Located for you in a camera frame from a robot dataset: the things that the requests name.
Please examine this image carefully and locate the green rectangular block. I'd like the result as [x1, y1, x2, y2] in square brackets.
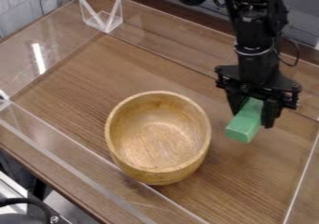
[226, 98, 263, 143]

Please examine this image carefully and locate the black cable bottom left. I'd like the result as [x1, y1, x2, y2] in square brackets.
[0, 197, 54, 224]

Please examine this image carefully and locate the clear acrylic tray wall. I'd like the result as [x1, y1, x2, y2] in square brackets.
[0, 0, 319, 224]

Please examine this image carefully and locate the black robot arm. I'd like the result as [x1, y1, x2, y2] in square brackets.
[179, 0, 302, 128]

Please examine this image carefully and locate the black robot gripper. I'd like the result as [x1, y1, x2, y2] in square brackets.
[215, 45, 302, 129]

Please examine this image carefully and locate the brown wooden bowl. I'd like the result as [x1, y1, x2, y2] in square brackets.
[105, 91, 213, 186]

